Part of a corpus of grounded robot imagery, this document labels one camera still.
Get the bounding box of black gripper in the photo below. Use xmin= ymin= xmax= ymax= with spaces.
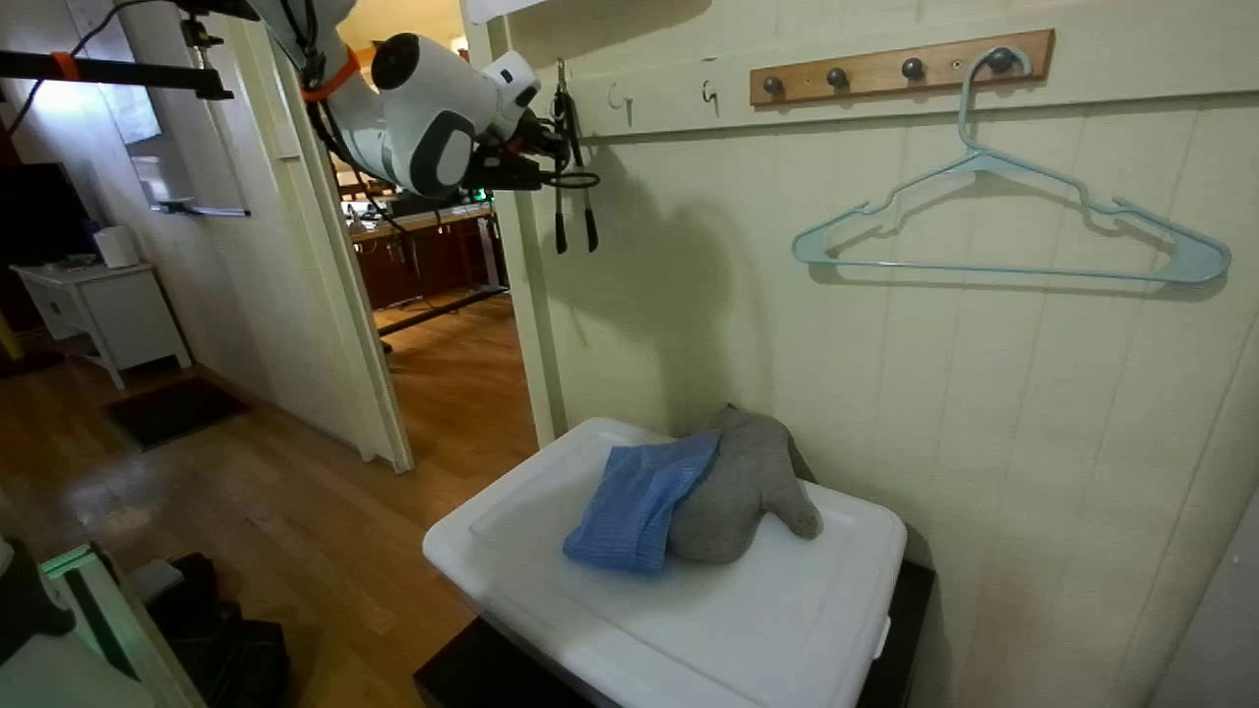
xmin=463 ymin=114 xmax=601 ymax=189

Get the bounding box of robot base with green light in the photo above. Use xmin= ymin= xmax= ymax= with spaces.
xmin=0 ymin=540 xmax=207 ymax=708

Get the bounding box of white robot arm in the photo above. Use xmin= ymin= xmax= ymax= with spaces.
xmin=248 ymin=0 xmax=596 ymax=197

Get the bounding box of wooden kitchen counter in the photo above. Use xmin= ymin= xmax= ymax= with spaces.
xmin=345 ymin=207 xmax=500 ymax=306

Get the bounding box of blue cloth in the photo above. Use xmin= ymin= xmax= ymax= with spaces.
xmin=564 ymin=434 xmax=718 ymax=574

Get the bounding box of grey oven mitt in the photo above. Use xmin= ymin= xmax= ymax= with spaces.
xmin=669 ymin=406 xmax=824 ymax=565

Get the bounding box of white side cabinet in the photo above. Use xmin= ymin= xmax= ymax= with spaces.
xmin=20 ymin=264 xmax=193 ymax=384

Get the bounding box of dark floor mat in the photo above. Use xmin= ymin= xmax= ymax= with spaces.
xmin=105 ymin=378 xmax=246 ymax=447

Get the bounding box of light blue plastic hanger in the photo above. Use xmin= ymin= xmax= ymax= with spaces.
xmin=792 ymin=43 xmax=1233 ymax=292

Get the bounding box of white wall hook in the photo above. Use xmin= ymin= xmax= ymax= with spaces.
xmin=606 ymin=91 xmax=639 ymax=129
xmin=702 ymin=68 xmax=722 ymax=114

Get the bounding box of wooden coat peg rail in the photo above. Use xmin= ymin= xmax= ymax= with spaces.
xmin=749 ymin=28 xmax=1056 ymax=110

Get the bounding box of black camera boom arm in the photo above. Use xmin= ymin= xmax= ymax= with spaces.
xmin=0 ymin=52 xmax=232 ymax=100

